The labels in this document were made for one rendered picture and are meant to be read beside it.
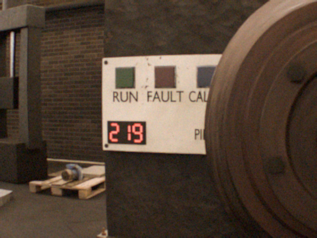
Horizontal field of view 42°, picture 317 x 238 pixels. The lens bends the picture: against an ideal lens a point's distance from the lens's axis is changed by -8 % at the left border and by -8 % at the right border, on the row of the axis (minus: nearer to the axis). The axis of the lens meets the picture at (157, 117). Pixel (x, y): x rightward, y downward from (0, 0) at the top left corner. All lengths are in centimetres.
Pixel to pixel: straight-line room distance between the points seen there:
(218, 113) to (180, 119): 17
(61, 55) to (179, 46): 716
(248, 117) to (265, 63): 8
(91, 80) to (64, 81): 56
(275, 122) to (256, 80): 8
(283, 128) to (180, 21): 36
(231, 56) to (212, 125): 11
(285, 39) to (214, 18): 24
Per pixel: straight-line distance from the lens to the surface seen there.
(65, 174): 526
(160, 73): 83
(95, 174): 557
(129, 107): 86
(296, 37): 63
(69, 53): 790
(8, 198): 499
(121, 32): 90
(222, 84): 67
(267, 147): 58
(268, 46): 65
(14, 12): 615
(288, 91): 57
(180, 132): 83
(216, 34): 84
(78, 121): 778
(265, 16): 67
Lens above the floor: 117
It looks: 3 degrees down
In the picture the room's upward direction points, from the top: straight up
